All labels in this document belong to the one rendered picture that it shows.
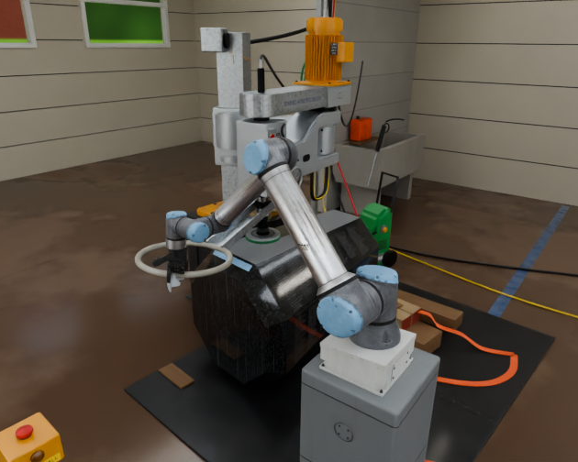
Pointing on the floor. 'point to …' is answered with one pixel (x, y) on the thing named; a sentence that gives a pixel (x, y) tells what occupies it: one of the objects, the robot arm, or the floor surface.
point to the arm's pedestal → (367, 415)
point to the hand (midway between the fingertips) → (171, 287)
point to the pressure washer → (374, 214)
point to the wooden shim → (176, 376)
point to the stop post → (45, 440)
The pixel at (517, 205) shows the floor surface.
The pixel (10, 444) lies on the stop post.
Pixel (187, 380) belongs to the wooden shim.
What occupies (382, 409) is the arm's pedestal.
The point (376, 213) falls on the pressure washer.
